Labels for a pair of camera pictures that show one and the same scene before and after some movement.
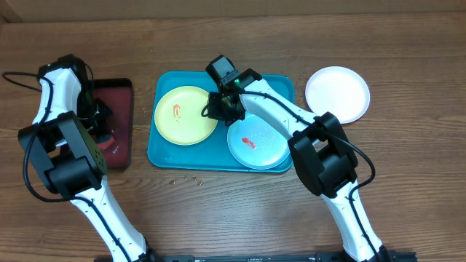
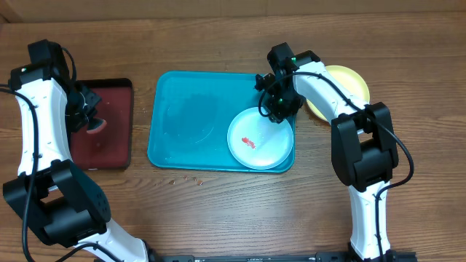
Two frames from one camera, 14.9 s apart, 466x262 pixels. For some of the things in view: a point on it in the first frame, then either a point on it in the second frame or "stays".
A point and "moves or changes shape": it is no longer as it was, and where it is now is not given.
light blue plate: [257, 143] stays
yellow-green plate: [178, 119] -> [350, 81]
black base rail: [386, 257] stays
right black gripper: [218, 114] -> [280, 115]
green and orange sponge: [103, 141] moves or changes shape
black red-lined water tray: [118, 94] stays
